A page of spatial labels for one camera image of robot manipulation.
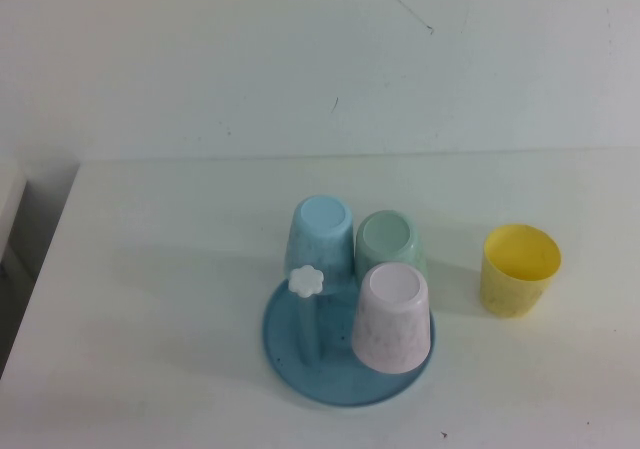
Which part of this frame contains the light blue plastic cup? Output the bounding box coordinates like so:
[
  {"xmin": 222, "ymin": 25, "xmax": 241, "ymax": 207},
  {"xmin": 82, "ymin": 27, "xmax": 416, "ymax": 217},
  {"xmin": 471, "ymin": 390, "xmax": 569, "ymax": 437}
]
[{"xmin": 283, "ymin": 194, "xmax": 355, "ymax": 298}]

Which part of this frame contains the mint green plastic cup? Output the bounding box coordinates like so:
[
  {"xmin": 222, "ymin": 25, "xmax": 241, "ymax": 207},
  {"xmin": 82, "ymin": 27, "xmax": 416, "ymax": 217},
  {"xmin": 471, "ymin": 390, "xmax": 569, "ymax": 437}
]
[{"xmin": 353, "ymin": 209, "xmax": 430, "ymax": 283}]

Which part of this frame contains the pale pink plastic cup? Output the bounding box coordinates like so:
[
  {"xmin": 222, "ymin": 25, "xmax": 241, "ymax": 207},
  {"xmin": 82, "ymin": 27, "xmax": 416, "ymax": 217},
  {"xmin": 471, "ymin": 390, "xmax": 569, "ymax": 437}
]
[{"xmin": 349, "ymin": 262, "xmax": 433, "ymax": 375}]

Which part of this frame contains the blue cup stand, flower knob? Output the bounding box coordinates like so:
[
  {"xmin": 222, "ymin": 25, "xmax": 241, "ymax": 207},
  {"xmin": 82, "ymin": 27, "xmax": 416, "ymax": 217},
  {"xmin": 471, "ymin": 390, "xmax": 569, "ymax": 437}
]
[{"xmin": 261, "ymin": 263, "xmax": 437, "ymax": 412}]

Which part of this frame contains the yellow plastic cup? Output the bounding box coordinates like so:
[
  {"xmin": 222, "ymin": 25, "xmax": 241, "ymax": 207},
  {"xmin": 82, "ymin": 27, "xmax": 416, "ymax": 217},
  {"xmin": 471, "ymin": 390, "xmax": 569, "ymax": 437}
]
[{"xmin": 480, "ymin": 223, "xmax": 563, "ymax": 320}]

